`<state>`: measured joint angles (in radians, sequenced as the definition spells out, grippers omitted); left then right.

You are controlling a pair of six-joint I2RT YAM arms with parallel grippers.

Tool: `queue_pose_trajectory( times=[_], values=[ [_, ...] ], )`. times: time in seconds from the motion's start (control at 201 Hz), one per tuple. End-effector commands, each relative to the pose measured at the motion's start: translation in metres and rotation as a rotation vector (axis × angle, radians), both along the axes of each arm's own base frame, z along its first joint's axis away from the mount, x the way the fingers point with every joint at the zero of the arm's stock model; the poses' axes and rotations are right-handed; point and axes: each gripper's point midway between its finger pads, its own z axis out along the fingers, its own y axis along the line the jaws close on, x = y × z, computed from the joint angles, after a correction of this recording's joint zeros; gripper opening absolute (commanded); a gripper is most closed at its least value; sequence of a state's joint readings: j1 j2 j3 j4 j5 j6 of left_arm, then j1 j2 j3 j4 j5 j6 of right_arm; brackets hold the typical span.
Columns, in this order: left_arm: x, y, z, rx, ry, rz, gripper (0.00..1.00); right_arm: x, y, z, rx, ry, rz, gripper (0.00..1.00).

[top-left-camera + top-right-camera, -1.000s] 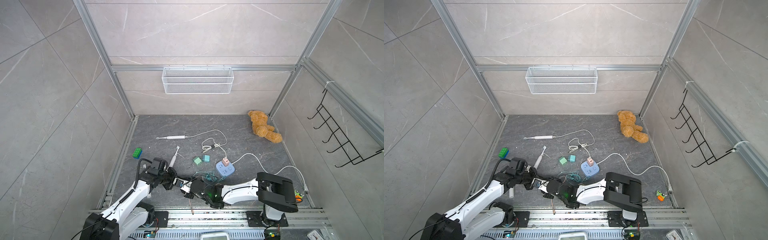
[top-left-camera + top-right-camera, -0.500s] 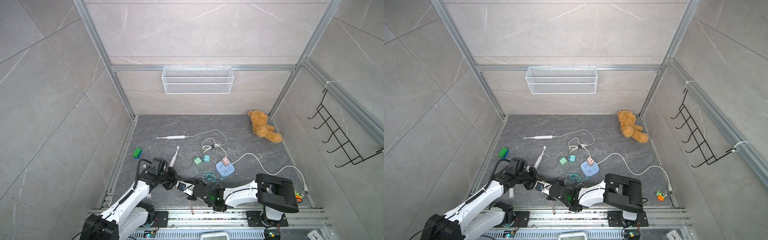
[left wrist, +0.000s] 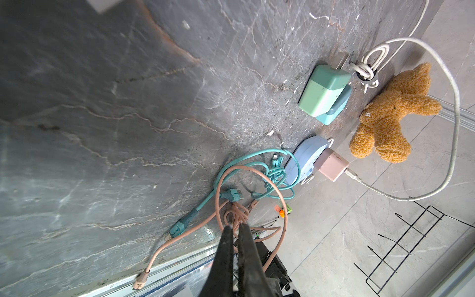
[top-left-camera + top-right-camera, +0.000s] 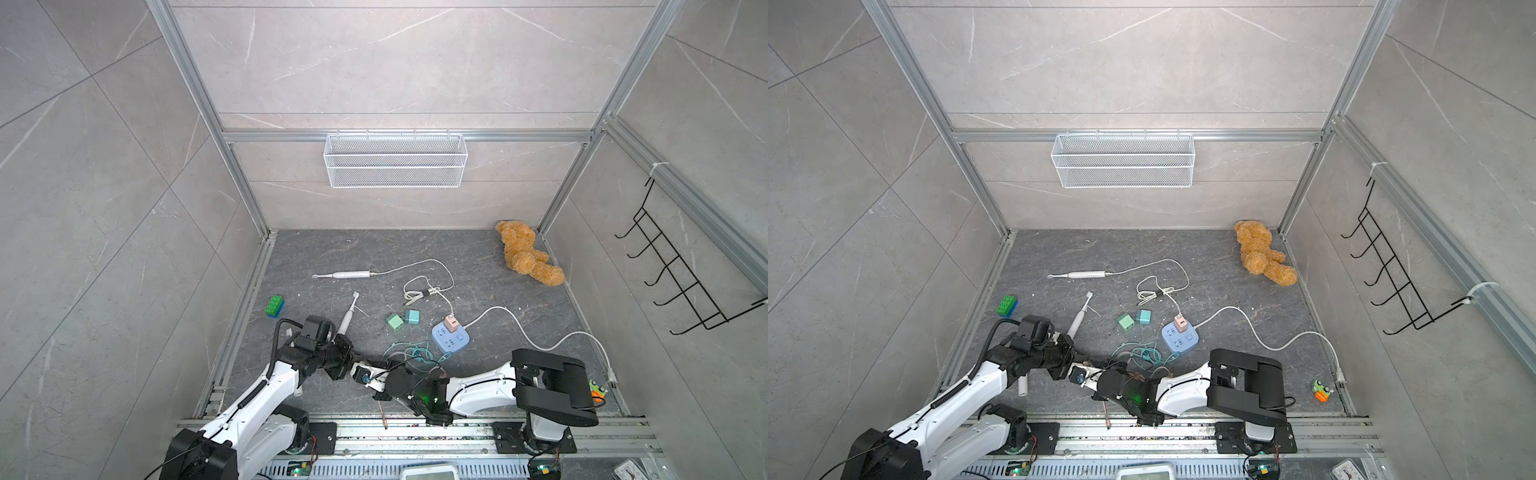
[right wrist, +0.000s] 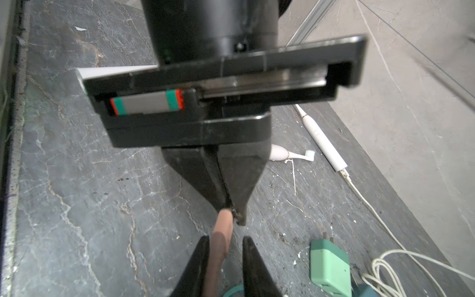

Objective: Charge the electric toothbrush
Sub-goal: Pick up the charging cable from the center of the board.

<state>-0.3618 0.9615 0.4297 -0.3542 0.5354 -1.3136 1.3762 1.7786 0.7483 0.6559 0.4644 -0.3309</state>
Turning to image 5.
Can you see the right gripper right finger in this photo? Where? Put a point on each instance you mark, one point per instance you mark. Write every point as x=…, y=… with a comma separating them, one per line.
x=257, y=280

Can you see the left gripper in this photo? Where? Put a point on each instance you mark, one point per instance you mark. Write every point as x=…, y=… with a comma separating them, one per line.
x=224, y=101

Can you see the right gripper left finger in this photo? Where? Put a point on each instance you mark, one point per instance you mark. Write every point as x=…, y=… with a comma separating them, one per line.
x=192, y=279

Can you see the green charger plug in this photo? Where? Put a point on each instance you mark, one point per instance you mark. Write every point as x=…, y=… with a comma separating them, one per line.
x=330, y=268

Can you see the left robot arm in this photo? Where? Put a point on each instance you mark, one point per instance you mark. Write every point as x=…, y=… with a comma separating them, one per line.
x=183, y=31

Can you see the teal charger plug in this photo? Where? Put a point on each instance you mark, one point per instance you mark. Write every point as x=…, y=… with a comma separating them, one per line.
x=363, y=290

